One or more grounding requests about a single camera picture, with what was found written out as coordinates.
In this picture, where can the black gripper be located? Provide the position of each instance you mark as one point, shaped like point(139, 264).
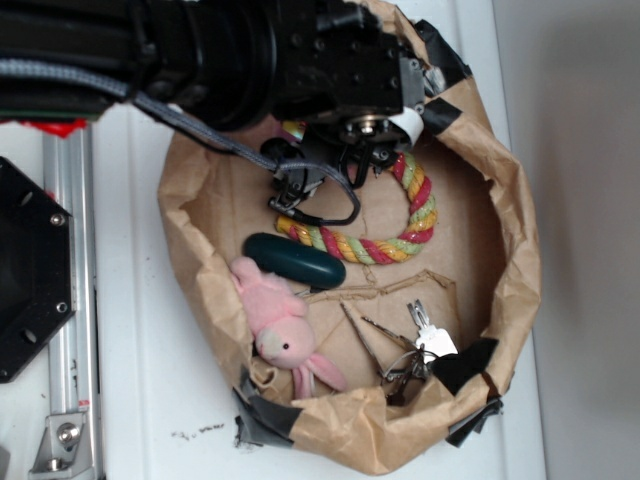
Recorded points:
point(339, 68)

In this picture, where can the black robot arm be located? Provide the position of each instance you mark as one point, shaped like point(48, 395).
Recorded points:
point(229, 63)

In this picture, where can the dark green oval object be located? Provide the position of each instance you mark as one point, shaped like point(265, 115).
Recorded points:
point(295, 261)

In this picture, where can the pink plush bunny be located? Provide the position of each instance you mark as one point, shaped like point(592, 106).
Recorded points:
point(283, 337)

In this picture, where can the brown paper bag nest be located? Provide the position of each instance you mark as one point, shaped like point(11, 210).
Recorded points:
point(452, 224)

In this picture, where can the bunch of metal keys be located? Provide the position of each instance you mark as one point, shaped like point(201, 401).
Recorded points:
point(415, 363)

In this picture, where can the white plastic cooler lid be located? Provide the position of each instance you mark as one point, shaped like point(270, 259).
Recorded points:
point(167, 412)

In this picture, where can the black octagonal mount plate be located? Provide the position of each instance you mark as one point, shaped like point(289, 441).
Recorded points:
point(36, 276)

